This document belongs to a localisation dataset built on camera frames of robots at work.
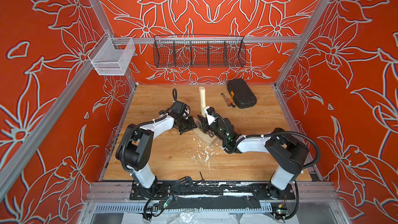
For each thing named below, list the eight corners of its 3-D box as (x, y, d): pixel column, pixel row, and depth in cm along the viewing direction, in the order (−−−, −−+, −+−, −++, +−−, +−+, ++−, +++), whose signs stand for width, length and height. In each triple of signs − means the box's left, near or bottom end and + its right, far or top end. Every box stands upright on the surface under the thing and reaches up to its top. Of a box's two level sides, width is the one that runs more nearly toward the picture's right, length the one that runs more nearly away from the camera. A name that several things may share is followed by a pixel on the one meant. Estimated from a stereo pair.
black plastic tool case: (237, 110, 106) (238, 104, 101) (224, 83, 123) (225, 78, 118) (255, 106, 108) (258, 101, 103) (241, 81, 124) (242, 75, 120)
